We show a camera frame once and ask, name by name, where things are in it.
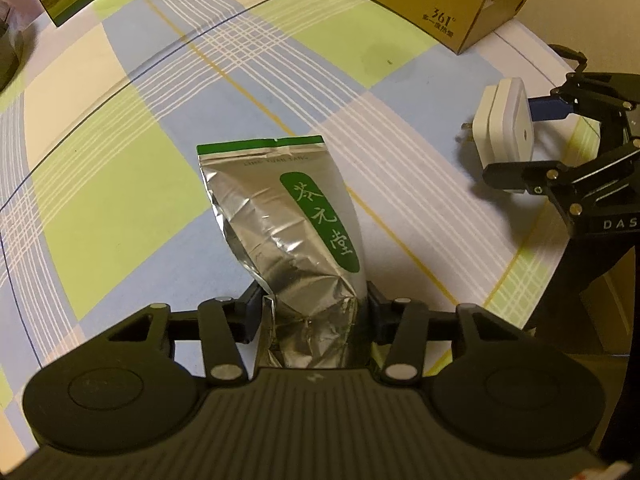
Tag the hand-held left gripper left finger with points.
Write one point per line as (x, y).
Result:
(254, 315)

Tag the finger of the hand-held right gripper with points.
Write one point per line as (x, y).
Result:
(547, 108)
(520, 174)

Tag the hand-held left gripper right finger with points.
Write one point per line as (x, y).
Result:
(376, 317)

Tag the white plug charger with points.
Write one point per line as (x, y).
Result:
(510, 130)

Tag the silver foil tea pouch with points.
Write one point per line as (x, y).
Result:
(290, 240)

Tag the dark pot in plastic wrap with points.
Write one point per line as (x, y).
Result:
(7, 50)

